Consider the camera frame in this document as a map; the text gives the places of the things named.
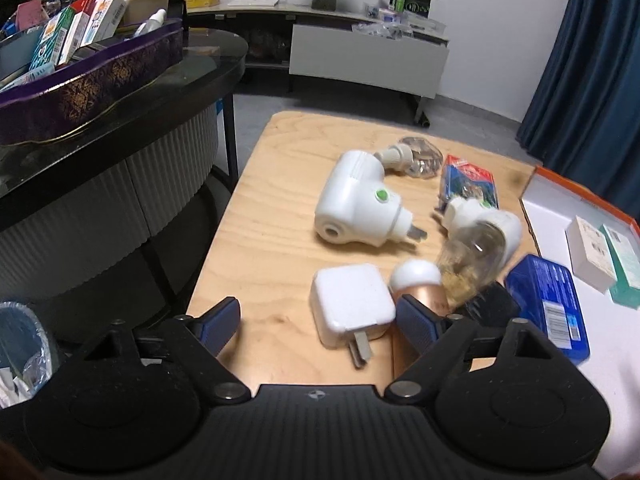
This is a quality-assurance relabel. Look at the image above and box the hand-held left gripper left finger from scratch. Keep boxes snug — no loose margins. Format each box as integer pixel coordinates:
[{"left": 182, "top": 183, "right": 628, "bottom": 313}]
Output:
[{"left": 82, "top": 296, "right": 251, "bottom": 404}]

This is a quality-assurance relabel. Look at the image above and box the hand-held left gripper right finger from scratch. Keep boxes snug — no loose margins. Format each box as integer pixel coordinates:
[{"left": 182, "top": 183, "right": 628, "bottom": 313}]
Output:
[{"left": 384, "top": 294, "right": 553, "bottom": 404}]

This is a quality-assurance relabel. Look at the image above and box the rose gold bottle white cap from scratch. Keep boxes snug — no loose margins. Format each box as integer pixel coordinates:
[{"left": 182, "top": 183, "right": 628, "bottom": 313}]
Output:
[{"left": 389, "top": 258, "right": 451, "bottom": 378}]

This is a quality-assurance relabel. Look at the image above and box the white square wall charger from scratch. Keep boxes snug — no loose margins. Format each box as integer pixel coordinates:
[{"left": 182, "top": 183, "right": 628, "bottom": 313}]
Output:
[{"left": 310, "top": 263, "right": 397, "bottom": 368}]

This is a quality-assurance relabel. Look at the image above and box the black wall charger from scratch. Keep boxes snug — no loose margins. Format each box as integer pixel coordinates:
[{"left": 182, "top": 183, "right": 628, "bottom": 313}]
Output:
[{"left": 462, "top": 281, "right": 523, "bottom": 331}]

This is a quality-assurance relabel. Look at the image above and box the white repellent heater with bottle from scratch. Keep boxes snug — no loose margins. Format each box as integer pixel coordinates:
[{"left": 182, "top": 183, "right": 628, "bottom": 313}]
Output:
[{"left": 432, "top": 196, "right": 523, "bottom": 311}]

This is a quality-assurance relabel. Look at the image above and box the blue plastic case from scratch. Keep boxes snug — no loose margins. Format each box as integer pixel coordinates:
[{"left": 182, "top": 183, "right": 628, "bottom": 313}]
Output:
[{"left": 505, "top": 254, "right": 591, "bottom": 366}]

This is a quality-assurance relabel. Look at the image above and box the large white plug-in repellent heater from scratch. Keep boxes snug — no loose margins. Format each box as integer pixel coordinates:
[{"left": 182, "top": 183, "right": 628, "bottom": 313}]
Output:
[{"left": 314, "top": 149, "right": 428, "bottom": 248}]

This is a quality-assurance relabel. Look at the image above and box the orange-edged white box lid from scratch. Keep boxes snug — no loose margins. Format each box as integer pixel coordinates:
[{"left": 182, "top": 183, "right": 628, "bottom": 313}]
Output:
[{"left": 520, "top": 166, "right": 640, "bottom": 480}]

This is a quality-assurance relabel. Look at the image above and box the blue and red card box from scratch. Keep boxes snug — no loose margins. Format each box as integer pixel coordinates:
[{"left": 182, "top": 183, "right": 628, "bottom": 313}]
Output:
[{"left": 439, "top": 155, "right": 500, "bottom": 213}]

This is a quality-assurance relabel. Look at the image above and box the clear refill bottle white cap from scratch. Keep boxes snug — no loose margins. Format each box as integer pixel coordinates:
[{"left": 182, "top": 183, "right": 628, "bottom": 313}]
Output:
[{"left": 374, "top": 135, "right": 445, "bottom": 181}]

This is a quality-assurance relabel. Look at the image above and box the black round coffee table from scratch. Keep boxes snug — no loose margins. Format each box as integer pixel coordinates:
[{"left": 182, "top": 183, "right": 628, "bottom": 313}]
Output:
[{"left": 0, "top": 27, "right": 249, "bottom": 311}]

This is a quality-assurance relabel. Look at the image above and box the small white carton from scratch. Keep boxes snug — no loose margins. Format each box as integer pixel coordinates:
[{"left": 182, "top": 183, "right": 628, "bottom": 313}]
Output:
[{"left": 565, "top": 215, "right": 618, "bottom": 293}]

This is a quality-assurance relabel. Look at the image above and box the bin with blue liner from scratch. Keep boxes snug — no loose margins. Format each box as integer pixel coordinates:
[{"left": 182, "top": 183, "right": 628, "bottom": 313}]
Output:
[{"left": 0, "top": 301, "right": 57, "bottom": 409}]

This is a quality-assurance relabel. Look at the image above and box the small teal carton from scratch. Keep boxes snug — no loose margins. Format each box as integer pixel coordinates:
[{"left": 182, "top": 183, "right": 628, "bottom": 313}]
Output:
[{"left": 599, "top": 223, "right": 640, "bottom": 309}]

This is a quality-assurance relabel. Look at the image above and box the white media cabinet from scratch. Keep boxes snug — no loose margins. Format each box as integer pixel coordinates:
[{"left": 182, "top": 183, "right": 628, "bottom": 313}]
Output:
[{"left": 185, "top": 0, "right": 451, "bottom": 126}]

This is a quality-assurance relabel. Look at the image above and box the purple tray of boxes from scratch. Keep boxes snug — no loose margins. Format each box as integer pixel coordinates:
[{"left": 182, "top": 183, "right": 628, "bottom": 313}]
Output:
[{"left": 0, "top": 17, "right": 185, "bottom": 146}]

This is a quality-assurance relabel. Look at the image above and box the pile of small packets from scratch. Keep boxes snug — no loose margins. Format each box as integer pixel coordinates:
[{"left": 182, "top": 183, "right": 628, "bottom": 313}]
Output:
[{"left": 352, "top": 2, "right": 447, "bottom": 41}]

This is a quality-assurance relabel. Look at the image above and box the blue curtain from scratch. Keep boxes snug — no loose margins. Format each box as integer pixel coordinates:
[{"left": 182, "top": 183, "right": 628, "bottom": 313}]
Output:
[{"left": 515, "top": 0, "right": 640, "bottom": 221}]

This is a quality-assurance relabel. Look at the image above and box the white squeeze bottle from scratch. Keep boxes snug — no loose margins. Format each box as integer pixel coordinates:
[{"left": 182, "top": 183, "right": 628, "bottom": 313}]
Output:
[{"left": 132, "top": 9, "right": 167, "bottom": 38}]

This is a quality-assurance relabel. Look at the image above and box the row of assorted small cartons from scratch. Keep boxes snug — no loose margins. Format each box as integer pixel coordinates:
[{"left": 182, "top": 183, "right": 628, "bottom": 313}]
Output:
[{"left": 0, "top": 0, "right": 128, "bottom": 92}]

